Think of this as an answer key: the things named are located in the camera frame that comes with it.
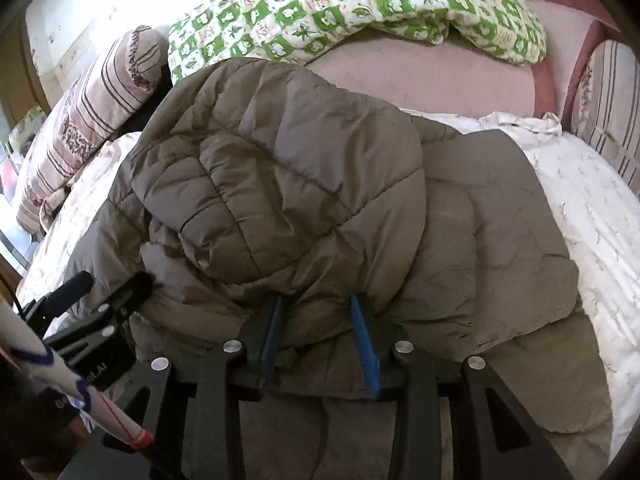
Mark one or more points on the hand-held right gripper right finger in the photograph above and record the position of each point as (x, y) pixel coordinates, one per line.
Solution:
(362, 345)

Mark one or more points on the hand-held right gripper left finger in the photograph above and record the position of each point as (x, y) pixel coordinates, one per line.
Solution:
(270, 340)

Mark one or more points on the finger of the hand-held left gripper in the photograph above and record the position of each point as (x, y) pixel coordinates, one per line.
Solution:
(132, 292)
(70, 290)

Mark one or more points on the grey-brown padded jacket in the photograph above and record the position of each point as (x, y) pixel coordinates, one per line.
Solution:
(300, 185)

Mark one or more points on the leaf-patterned plush blanket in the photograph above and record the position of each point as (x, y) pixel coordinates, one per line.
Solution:
(27, 132)

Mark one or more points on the striped floral pillow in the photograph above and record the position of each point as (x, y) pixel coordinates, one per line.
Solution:
(85, 120)
(607, 100)

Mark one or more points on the white leaf-print quilt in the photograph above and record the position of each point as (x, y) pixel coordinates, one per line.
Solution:
(590, 200)

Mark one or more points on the pink bolster pillow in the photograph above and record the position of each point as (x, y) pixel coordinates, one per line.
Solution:
(450, 80)

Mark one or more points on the green checked blanket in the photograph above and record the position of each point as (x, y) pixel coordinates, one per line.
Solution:
(300, 5)

